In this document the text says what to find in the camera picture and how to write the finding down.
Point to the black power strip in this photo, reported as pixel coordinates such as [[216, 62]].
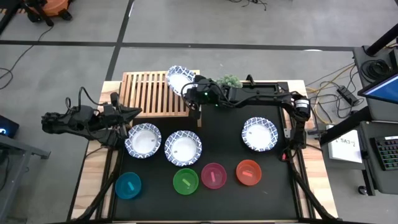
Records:
[[348, 95]]

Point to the black stand legs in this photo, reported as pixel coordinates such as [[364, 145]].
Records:
[[18, 9]]

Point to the blue plastic bowl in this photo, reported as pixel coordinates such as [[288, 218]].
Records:
[[128, 186]]

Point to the small metal bracket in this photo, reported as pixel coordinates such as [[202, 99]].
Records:
[[287, 133]]

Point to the orange shop vacuum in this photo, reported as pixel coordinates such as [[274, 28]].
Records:
[[54, 7]]

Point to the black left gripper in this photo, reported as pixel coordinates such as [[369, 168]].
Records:
[[112, 113]]

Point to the grey equipment cart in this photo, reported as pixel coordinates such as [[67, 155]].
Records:
[[382, 183]]

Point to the small green potted plant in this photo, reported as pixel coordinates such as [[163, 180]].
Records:
[[230, 81]]

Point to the black device with blue light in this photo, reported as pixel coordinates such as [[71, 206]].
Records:
[[7, 126]]

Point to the backlit black keyboard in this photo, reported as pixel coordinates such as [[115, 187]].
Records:
[[387, 152]]

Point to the slatted wooden shelf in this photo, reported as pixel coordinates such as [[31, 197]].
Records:
[[149, 93]]

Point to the orange plastic bowl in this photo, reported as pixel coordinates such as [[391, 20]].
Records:
[[248, 173]]

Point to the black table mat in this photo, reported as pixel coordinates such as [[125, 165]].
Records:
[[217, 202]]

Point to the black caster wheel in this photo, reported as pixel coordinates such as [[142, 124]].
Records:
[[362, 190]]

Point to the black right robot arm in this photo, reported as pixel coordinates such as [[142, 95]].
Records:
[[264, 95]]

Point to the blue patterned paper bowl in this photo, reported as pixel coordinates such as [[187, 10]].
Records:
[[177, 79], [143, 141], [259, 135], [183, 149]]

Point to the pink plastic bowl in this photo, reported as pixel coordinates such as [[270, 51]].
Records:
[[213, 175]]

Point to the grey metal desk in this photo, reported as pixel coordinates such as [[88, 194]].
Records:
[[18, 152]]

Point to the small red switch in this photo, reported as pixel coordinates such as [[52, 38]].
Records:
[[284, 156]]

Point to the computer monitor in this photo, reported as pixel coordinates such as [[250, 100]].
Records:
[[381, 90]]

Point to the green plastic bowl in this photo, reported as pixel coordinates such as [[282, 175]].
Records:
[[186, 182]]

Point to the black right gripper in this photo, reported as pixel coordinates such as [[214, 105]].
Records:
[[203, 93]]

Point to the black clamp on frame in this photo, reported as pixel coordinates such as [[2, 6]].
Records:
[[249, 78]]

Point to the thick black pole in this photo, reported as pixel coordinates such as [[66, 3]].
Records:
[[382, 40]]

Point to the slanted black support bar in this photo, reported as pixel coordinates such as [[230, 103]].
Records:
[[345, 126]]

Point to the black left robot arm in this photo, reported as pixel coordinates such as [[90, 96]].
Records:
[[62, 122]]

